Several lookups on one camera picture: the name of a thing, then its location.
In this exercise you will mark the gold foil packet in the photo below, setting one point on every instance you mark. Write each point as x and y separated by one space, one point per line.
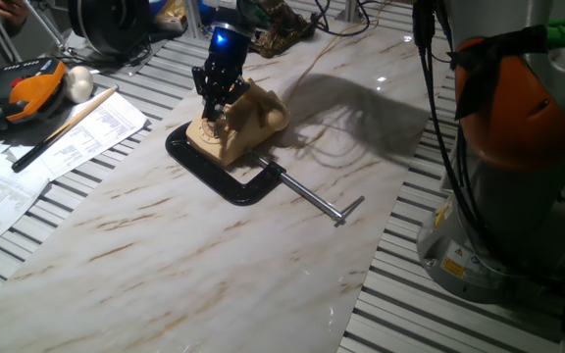
170 17

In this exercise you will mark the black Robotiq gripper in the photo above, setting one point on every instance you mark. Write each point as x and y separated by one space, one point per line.
228 51

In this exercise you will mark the aluminium frame post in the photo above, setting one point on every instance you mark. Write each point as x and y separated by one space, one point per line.
47 32
192 19
350 10

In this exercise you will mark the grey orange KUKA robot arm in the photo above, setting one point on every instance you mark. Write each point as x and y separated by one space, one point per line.
508 220

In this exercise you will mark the person's bare hand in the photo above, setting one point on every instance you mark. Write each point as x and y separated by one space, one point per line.
13 10

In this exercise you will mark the beige rotary phone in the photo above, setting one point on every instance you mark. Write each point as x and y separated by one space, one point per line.
248 130

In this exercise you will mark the black C-clamp with steel screw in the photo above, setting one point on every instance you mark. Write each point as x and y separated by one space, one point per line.
199 169

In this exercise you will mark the long wooden stick black tip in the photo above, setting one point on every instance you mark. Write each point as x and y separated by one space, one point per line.
66 126

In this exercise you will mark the orange black teach pendant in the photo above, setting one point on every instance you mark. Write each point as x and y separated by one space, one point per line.
32 90

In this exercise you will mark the white round knob object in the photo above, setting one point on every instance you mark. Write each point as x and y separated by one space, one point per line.
79 84

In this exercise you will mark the marble pattern sheet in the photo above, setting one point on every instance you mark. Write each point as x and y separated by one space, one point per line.
189 274

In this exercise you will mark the black filament spool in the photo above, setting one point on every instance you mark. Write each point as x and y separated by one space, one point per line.
111 24

